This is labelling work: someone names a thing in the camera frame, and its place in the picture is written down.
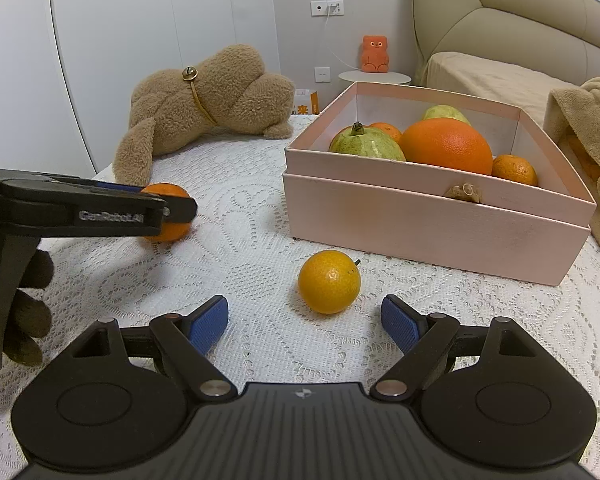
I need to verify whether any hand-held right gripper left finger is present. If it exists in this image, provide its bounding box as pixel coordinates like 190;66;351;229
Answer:
62;295;236;402

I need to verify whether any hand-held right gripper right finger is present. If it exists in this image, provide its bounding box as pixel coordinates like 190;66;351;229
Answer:
369;294;544;402

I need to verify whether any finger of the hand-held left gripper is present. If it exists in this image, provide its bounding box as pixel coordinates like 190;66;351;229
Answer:
39;173;149;197
160;197;200;225

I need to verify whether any orange mandarin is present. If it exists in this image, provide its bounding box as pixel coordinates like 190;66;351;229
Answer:
491;154;539;187
141;183;193;244
369;122;403;144

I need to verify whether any small yellow-orange mandarin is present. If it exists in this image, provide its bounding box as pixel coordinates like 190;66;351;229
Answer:
298;250;362;315

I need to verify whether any pink cardboard box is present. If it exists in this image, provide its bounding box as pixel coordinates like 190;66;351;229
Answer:
282;81;597;286

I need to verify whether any large orange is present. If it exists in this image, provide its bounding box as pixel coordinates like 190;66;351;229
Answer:
399;118;494;177

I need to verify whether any green apple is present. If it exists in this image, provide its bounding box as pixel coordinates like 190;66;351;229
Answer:
328;121;407;162
420;104;472;128

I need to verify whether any person's left hand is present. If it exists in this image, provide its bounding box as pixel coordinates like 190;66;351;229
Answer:
2;249;55;367

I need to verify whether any white lace tablecloth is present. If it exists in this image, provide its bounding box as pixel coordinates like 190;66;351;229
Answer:
0;114;600;480

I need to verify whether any brown plush bear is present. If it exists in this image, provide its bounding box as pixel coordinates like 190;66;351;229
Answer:
112;44;297;188

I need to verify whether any small orange white carton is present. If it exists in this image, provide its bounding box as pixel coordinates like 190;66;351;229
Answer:
292;88;321;116

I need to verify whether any round white side table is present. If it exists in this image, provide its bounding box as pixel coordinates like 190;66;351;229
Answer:
338;70;412;86

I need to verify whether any white charging cable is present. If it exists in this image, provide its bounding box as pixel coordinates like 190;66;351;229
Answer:
325;6;363;70

